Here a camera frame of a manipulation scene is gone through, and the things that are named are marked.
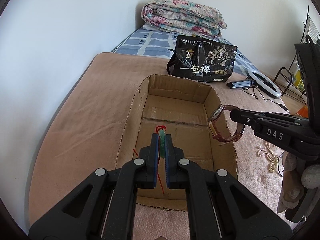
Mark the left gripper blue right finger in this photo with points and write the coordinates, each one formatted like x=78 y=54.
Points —
x=218 y=205

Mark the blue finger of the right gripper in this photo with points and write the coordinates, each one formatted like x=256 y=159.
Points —
x=271 y=125

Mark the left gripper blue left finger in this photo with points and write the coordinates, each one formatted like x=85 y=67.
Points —
x=103 y=205

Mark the red leather strap watch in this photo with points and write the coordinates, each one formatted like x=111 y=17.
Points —
x=218 y=126

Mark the white gloved right hand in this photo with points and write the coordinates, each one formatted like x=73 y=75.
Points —
x=295 y=184

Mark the orange patterned cloth box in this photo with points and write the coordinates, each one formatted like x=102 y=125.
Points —
x=303 y=112

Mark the yellow green box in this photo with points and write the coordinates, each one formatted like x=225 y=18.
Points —
x=298 y=82

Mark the open cardboard box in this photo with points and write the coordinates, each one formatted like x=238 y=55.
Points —
x=183 y=107

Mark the black snack bag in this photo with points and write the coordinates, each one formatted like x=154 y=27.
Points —
x=201 y=59

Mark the black clothes rack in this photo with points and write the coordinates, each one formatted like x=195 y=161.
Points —
x=289 y=78

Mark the folded floral quilt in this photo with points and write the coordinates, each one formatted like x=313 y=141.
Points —
x=183 y=17

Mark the blue checkered bed sheet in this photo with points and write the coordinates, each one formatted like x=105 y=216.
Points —
x=154 y=43

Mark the white ring light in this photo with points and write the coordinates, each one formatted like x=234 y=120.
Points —
x=256 y=79

